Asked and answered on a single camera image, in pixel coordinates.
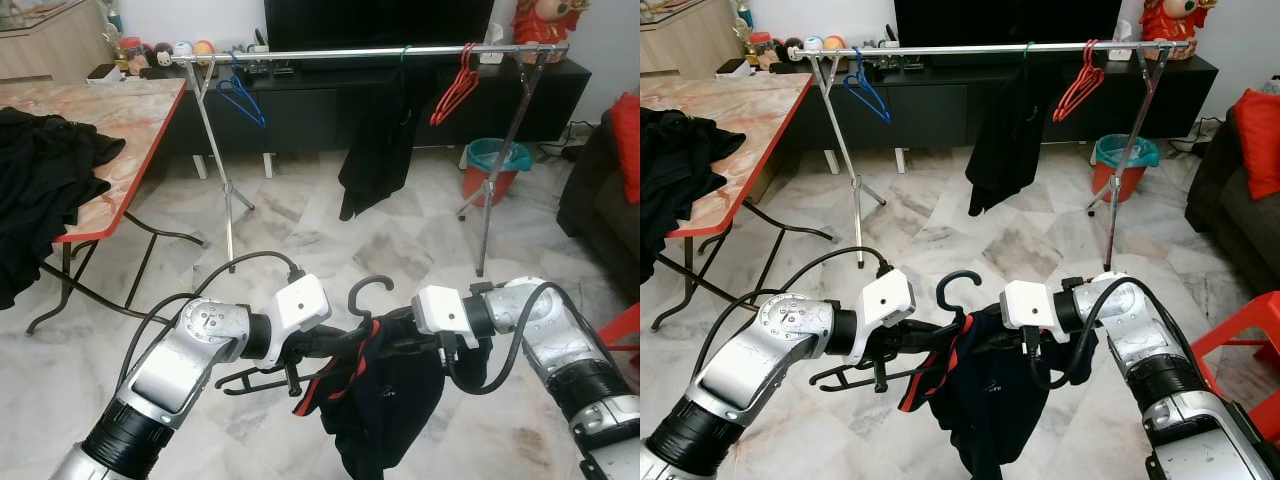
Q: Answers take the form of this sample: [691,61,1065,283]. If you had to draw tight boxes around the navy garment red trim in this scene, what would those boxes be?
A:
[293,312,448,480]
[898,305,1061,480]

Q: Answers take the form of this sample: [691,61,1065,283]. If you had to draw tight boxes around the black plastic hanger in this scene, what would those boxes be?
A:
[213,275,401,398]
[808,270,986,393]

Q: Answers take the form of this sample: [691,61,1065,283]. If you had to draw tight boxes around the light wooden cabinet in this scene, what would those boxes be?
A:
[0,0,119,81]
[640,0,749,76]

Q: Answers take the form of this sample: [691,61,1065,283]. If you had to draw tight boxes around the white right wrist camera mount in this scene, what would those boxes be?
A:
[1000,280,1066,331]
[412,285,483,336]

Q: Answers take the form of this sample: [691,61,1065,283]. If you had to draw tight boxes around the red gold buddha statue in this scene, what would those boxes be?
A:
[512,0,591,49]
[1140,0,1219,46]

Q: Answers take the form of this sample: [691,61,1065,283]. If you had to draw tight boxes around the red cushion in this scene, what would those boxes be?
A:
[610,92,640,206]
[1232,88,1280,201]

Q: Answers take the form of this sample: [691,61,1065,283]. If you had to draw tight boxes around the red bucket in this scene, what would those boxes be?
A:
[461,165,521,208]
[1090,160,1149,204]

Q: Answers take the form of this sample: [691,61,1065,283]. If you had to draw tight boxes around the black printed t-shirt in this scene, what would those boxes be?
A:
[965,60,1051,218]
[338,62,426,222]

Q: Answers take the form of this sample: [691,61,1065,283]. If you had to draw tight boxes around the black television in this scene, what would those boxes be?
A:
[263,0,496,53]
[893,0,1124,49]

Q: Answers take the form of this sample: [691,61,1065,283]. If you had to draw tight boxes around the silver metal clothes rack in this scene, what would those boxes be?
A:
[172,42,571,278]
[795,38,1196,273]

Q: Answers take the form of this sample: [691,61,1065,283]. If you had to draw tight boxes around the blue plastic hanger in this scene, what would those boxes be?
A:
[217,55,268,129]
[843,50,893,124]

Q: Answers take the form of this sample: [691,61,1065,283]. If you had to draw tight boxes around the grey fabric sofa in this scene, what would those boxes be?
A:
[1185,105,1280,296]
[556,108,640,301]

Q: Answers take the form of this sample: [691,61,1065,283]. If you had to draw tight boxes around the red plastic hanger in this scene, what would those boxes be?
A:
[1054,40,1104,121]
[432,44,479,125]
[430,42,481,127]
[1052,38,1106,123]

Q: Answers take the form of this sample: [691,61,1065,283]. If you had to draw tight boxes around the black tv console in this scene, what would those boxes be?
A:
[85,55,593,161]
[715,52,1221,153]

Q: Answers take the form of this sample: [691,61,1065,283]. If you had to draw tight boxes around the teal plastic bag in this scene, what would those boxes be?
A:
[465,138,533,176]
[1093,133,1161,169]

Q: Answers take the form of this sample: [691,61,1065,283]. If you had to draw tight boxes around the black crumpled garment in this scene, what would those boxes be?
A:
[0,107,127,311]
[640,107,746,283]

